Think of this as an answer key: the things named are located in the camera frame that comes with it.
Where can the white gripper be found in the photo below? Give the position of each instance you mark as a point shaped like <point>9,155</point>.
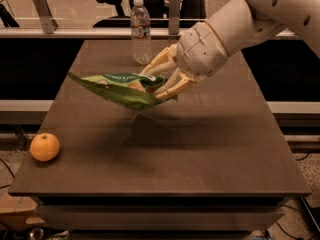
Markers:
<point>201,52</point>

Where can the green rice chip bag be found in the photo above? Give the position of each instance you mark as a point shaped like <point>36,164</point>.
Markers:
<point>131,90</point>

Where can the clear plastic water bottle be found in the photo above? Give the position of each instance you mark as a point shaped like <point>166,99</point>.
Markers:
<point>140,24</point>

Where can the black office chair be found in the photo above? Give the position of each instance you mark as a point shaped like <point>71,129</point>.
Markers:
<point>190,12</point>

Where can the orange fruit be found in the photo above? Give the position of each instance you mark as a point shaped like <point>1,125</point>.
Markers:
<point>44,147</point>

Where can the right metal bracket post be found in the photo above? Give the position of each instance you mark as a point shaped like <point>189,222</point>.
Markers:
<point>174,15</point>

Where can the metal bracket post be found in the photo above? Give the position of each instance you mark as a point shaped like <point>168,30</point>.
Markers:
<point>174,15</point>
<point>48,23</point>

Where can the left metal bracket post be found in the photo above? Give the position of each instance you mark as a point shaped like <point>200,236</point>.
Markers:
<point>48,23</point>

